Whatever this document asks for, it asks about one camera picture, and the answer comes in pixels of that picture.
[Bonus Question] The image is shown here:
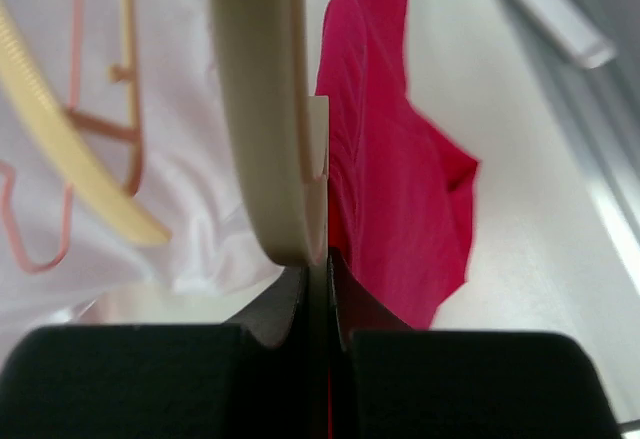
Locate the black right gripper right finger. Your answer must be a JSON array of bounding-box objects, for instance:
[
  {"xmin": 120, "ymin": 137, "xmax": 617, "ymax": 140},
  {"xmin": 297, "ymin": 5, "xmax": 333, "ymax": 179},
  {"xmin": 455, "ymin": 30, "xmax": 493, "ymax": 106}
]
[{"xmin": 328, "ymin": 251, "xmax": 621, "ymax": 438}]

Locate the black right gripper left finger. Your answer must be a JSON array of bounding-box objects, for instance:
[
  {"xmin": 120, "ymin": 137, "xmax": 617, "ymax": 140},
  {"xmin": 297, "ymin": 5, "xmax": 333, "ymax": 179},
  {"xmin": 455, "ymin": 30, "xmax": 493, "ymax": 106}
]
[{"xmin": 1, "ymin": 268, "xmax": 308, "ymax": 438}]

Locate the crimson t shirt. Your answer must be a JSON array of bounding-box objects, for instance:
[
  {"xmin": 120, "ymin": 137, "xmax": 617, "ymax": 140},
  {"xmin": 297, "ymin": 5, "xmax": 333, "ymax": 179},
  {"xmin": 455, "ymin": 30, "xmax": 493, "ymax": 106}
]
[{"xmin": 316, "ymin": 0, "xmax": 478, "ymax": 329}]

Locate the cream wooden hanger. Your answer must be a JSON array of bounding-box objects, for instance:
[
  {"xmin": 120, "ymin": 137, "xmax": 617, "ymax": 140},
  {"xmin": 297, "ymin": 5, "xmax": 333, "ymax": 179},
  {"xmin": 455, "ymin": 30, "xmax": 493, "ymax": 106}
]
[{"xmin": 1, "ymin": 7, "xmax": 171, "ymax": 246}]

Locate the pink wire hanger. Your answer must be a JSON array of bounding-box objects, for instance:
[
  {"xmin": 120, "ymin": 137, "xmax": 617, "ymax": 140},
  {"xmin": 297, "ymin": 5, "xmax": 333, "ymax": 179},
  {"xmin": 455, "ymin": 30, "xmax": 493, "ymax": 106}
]
[{"xmin": 1, "ymin": 0, "xmax": 144, "ymax": 275}]

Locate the cream hanger of crimson shirt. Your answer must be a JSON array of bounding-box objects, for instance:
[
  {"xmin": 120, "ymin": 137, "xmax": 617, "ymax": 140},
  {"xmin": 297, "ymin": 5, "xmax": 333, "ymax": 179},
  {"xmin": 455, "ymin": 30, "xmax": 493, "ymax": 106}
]
[{"xmin": 210, "ymin": 0, "xmax": 328, "ymax": 266}]

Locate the pale pink t shirt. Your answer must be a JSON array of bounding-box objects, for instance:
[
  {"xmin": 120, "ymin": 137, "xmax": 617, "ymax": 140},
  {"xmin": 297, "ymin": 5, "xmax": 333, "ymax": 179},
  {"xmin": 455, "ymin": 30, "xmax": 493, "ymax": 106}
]
[{"xmin": 1, "ymin": 0, "xmax": 281, "ymax": 356}]

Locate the metal clothes rack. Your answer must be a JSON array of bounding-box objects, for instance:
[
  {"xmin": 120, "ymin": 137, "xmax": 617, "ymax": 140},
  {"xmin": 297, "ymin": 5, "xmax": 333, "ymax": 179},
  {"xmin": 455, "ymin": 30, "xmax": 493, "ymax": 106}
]
[{"xmin": 516, "ymin": 0, "xmax": 617, "ymax": 69}]

